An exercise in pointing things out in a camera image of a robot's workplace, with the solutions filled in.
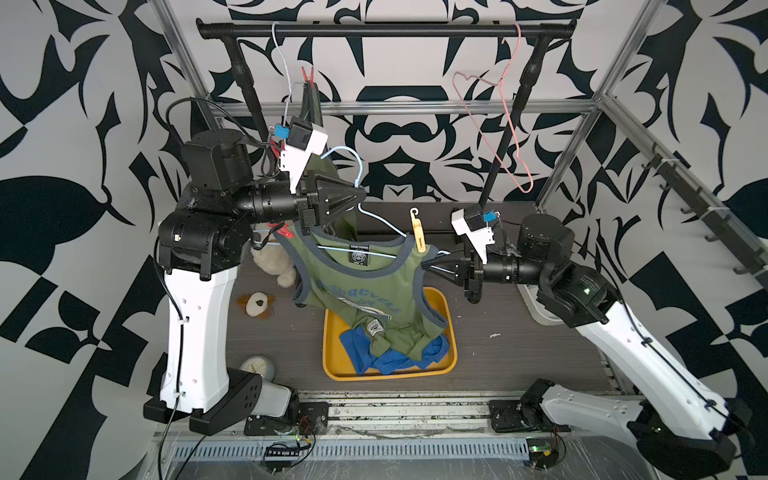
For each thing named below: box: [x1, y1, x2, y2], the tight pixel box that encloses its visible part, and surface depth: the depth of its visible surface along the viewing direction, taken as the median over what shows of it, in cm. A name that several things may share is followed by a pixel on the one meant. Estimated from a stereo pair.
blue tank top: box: [339, 326, 450, 375], surface depth 81 cm
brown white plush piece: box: [237, 291, 276, 320], surface depth 93 cm
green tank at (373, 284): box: [273, 214, 448, 361], surface depth 60 cm
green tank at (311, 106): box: [300, 82, 323, 127], surface depth 73 cm
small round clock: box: [239, 354, 276, 383], surface depth 81 cm
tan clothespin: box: [410, 207, 426, 254], surface depth 50 cm
